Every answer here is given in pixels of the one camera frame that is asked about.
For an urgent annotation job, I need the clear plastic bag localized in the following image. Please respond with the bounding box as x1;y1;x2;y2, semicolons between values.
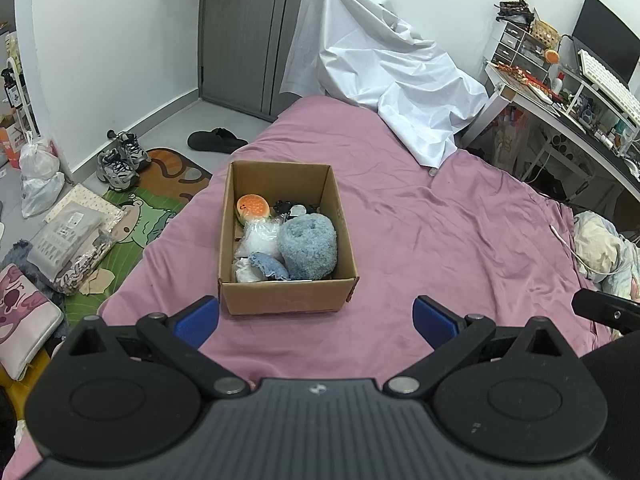
233;218;284;261

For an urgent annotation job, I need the pink bedsheet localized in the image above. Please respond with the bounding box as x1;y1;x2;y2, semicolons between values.
10;95;614;472

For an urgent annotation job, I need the white keyboard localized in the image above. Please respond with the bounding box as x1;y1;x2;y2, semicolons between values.
577;49;640;126

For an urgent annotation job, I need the orange squishy toy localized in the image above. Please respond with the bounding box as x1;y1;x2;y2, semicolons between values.
234;193;274;226

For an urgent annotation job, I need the wicker basket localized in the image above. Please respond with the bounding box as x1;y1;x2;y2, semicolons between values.
529;19;562;49

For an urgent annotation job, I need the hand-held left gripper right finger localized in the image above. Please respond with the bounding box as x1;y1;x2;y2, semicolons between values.
382;296;580;399

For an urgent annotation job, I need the grey-blue fuzzy cloth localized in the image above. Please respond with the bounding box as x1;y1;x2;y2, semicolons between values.
247;252;291;281

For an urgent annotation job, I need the black slipper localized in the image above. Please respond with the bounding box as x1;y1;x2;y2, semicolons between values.
187;127;250;154

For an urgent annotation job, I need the white storage rack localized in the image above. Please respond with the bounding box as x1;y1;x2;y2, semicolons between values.
0;30;39;137

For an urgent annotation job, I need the cartoon floor mat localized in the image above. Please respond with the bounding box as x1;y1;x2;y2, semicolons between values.
64;147;214;322

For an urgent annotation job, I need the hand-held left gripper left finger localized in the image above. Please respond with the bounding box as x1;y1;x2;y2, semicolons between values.
64;296;252;400

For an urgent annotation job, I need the white cover sheet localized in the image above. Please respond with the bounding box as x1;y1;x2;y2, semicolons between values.
279;0;489;169

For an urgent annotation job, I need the black soft item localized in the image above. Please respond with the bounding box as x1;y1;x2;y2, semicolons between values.
272;199;321;217

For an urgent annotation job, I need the patterned cloth bundle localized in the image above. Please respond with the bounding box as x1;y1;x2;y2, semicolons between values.
49;229;119;295

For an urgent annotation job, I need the white cable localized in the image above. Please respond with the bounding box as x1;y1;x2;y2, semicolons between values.
549;224;602;281

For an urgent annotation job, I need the orange box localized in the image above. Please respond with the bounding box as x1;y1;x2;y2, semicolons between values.
0;124;27;169

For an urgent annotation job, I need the printed plastic bag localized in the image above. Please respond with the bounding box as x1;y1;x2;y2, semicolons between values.
492;109;527;172

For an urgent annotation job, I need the grey door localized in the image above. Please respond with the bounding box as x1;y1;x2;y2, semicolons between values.
198;0;357;122

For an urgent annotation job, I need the cream flat package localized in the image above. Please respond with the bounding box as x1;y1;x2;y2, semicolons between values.
43;183;126;226

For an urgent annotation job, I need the cream blanket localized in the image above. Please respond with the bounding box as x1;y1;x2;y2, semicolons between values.
572;209;640;302

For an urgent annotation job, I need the white crumpled bag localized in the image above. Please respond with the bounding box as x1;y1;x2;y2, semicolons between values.
233;257;264;284

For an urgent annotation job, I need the grey plastic package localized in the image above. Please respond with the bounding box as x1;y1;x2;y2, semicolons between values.
25;207;109;281

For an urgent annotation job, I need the grey drawer organizer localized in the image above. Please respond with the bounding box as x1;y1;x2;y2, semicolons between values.
492;19;549;69

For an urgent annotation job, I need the grey sneaker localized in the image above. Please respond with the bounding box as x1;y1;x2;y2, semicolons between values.
115;131;152;171
95;148;140;192

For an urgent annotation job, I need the white desk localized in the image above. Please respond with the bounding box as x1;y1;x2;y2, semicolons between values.
459;57;640;213

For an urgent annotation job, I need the cardboard box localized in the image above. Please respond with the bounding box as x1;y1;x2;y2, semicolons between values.
217;160;360;317

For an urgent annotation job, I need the pink cushion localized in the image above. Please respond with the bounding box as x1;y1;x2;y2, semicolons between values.
0;262;65;382

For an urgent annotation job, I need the black monitor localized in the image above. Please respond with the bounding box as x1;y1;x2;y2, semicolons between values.
571;0;640;87

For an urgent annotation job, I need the white plastic bag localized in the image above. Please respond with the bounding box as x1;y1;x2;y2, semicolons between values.
18;134;66;219

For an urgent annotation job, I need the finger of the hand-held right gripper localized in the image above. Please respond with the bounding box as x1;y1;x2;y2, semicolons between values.
571;288;640;337

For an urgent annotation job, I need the blue-grey fluffy towel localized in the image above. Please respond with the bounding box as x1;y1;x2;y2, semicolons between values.
277;212;340;281

